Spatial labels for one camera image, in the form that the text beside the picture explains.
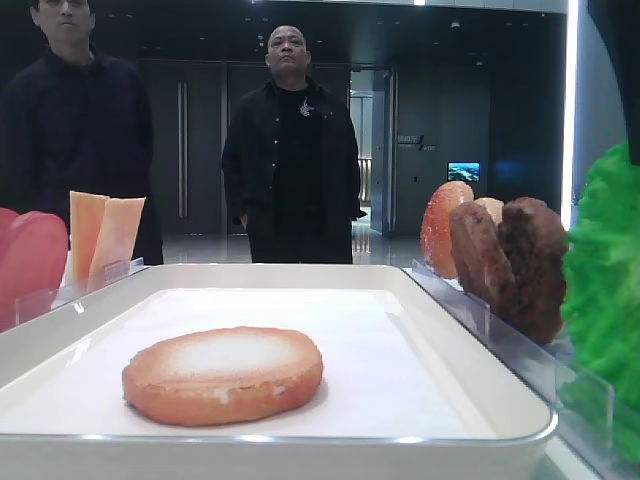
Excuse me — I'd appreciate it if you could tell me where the man in black left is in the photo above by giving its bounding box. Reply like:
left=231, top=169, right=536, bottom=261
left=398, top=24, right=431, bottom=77
left=1, top=1, right=163, bottom=265

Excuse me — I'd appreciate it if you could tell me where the plain bun slice right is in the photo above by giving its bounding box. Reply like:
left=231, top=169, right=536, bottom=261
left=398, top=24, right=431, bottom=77
left=474, top=197, right=504, bottom=226

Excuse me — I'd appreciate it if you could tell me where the green lettuce leaf front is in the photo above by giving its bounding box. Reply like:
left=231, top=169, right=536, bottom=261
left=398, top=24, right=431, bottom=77
left=561, top=142, right=639, bottom=466

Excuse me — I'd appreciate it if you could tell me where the inner orange cheese slice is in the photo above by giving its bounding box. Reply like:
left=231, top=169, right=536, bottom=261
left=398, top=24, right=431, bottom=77
left=87, top=197, right=146, bottom=292

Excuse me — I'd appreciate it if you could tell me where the clear left long rail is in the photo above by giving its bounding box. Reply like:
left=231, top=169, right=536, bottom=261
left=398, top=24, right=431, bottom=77
left=8, top=257, right=146, bottom=328

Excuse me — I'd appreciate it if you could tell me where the white rectangular metal tray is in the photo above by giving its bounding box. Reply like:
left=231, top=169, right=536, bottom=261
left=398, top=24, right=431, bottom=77
left=1, top=264, right=558, bottom=479

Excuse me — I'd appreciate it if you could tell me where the flat bun slice in tray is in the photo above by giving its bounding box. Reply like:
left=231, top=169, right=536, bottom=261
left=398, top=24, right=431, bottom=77
left=122, top=327, right=324, bottom=427

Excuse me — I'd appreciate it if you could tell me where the inner red tomato slice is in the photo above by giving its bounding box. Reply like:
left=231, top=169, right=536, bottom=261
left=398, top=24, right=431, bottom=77
left=0, top=207, right=20, bottom=260

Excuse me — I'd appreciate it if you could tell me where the seeded top bun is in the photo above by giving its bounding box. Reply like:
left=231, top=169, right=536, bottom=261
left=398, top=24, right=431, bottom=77
left=420, top=181, right=474, bottom=279

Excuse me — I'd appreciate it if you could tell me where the clear long rail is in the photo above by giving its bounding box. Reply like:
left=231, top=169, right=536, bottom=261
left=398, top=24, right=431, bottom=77
left=408, top=260, right=639, bottom=479
left=8, top=257, right=146, bottom=328

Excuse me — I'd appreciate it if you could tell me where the small blue wall screen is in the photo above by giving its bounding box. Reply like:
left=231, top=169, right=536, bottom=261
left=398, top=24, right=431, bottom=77
left=447, top=162, right=480, bottom=183

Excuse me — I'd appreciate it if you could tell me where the outer orange cheese slice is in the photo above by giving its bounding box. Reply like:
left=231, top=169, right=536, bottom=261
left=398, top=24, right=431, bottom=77
left=69, top=191, right=109, bottom=283

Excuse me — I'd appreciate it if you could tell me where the man in black jacket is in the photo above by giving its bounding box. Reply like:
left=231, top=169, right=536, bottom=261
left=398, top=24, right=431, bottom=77
left=221, top=25, right=363, bottom=264

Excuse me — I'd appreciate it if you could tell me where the clear right long rail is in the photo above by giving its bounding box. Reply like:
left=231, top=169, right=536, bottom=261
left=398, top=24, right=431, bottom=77
left=408, top=260, right=639, bottom=479

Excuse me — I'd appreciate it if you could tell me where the outer dark meat patty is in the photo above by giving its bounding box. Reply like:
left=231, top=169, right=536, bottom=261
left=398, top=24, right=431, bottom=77
left=492, top=197, right=568, bottom=345

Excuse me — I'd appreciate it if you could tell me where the inner brown meat patty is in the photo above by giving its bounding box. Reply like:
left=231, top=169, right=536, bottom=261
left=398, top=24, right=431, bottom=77
left=449, top=201, right=516, bottom=314

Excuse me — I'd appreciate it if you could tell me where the orange cheese slice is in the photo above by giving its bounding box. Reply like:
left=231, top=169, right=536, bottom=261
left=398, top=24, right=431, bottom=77
left=87, top=197, right=146, bottom=292
left=69, top=191, right=109, bottom=283

